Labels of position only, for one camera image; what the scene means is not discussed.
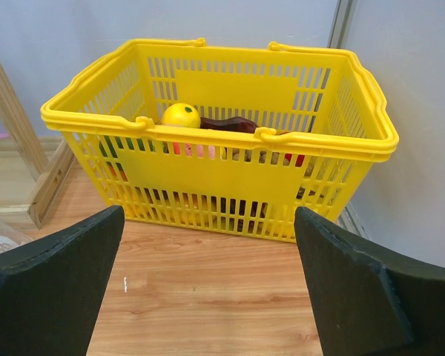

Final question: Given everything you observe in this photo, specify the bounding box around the yellow toy lemon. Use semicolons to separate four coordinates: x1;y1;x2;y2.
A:
160;103;201;128

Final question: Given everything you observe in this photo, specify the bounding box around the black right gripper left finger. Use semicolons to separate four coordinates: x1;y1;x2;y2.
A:
0;205;125;355

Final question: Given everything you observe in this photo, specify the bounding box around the toy grape bunch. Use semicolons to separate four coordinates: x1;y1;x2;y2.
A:
231;148;289;166

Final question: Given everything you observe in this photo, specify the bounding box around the dark red toy eggplant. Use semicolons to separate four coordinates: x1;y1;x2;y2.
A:
200;116;258;134

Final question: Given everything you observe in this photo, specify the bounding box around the orange toy carrot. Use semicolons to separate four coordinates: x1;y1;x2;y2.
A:
107;162;128;182

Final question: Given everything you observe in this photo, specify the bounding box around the wooden clothes rack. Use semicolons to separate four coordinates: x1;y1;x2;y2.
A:
0;62;74;230

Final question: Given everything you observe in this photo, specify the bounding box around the pink toy watermelon slice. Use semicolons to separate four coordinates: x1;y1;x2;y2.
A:
172;142;216;159

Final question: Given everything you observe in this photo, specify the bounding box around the yellow plastic shopping basket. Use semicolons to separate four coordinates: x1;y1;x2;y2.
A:
41;39;399;242

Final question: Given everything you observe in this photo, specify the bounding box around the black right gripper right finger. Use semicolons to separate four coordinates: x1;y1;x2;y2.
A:
294;207;445;355

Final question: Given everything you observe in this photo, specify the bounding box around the clear zip top bag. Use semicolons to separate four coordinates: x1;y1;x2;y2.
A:
0;221;33;254

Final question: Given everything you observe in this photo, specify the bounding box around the red toy apple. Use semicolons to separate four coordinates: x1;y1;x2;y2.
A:
283;154;305;167

